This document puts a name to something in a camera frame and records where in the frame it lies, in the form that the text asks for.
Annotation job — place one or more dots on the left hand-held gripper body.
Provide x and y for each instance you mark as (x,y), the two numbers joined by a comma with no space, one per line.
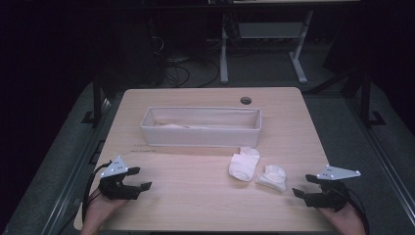
(114,191)

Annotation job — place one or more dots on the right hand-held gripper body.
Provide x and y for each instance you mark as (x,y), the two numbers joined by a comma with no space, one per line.
(329,199)

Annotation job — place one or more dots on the small white sock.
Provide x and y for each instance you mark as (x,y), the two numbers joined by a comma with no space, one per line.
(272,178)

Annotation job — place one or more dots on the large white sock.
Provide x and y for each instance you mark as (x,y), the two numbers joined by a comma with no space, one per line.
(243,164)

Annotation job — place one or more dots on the white fabric storage box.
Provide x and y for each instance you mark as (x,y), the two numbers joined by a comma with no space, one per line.
(199,137)

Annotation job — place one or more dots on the person's left hand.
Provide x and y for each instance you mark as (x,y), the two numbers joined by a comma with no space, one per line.
(101,209)

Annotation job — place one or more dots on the person's right hand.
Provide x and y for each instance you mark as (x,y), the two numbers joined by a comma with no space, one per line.
(349,223)

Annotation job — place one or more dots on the pale folded cloth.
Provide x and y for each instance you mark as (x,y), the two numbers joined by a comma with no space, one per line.
(173,126)

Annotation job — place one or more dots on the black metal stand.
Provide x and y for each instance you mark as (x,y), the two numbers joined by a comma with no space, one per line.
(365,98)
(97,98)

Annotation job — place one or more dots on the aluminium frame rail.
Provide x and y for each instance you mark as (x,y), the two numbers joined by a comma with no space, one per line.
(385,163)
(76,169)

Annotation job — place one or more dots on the white metal desk frame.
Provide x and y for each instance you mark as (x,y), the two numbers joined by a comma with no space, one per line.
(223,58)

